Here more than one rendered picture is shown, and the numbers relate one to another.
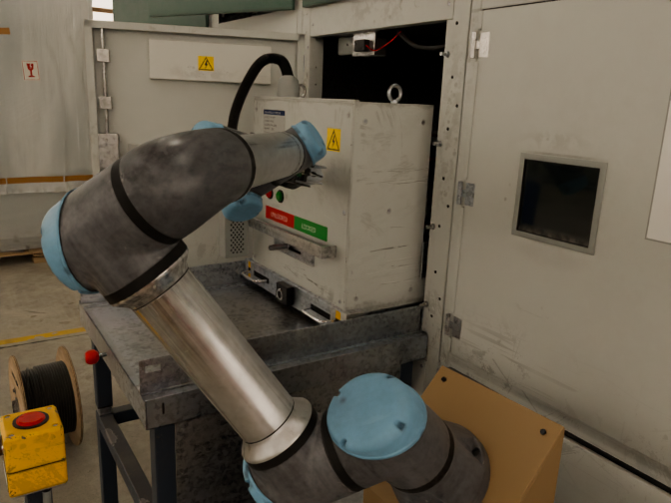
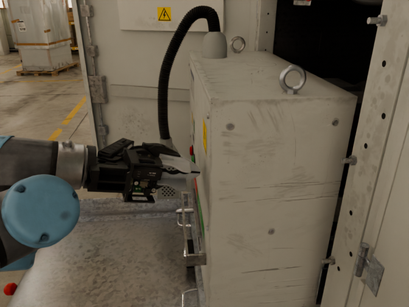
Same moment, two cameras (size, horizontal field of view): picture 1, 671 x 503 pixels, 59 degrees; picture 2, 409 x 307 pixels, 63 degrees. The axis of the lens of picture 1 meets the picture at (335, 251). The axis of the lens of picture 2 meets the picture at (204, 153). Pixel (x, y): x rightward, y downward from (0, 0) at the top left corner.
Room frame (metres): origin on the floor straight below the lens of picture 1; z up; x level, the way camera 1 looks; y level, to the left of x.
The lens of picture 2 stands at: (0.87, -0.23, 1.52)
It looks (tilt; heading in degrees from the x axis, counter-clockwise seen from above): 25 degrees down; 28
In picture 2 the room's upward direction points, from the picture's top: straight up
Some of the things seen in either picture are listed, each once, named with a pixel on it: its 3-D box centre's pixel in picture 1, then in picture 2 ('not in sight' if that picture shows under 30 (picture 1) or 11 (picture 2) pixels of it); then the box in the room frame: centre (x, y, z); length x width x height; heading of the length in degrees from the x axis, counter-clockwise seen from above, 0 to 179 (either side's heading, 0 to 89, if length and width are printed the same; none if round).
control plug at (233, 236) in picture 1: (234, 225); (168, 171); (1.62, 0.29, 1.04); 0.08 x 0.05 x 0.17; 124
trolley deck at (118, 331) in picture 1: (245, 327); (150, 277); (1.41, 0.22, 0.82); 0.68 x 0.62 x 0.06; 124
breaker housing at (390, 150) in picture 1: (374, 191); (299, 164); (1.63, -0.10, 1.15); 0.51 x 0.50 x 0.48; 124
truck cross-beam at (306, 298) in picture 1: (297, 291); (202, 253); (1.50, 0.10, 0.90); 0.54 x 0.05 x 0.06; 34
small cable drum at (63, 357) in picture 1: (44, 400); not in sight; (2.10, 1.12, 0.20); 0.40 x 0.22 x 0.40; 37
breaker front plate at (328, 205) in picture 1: (293, 197); (195, 170); (1.49, 0.11, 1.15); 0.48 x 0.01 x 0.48; 34
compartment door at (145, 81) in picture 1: (202, 155); (167, 95); (1.84, 0.42, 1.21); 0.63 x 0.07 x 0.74; 103
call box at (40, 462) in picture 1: (33, 449); not in sight; (0.81, 0.45, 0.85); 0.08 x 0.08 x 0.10; 34
